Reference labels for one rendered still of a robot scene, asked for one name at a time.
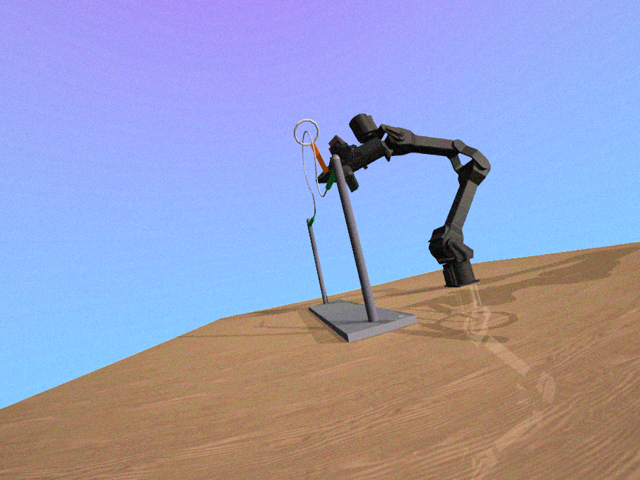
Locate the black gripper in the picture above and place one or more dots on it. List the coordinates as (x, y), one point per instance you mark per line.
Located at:
(361, 160)

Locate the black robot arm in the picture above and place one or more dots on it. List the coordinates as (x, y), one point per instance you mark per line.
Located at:
(446, 243)

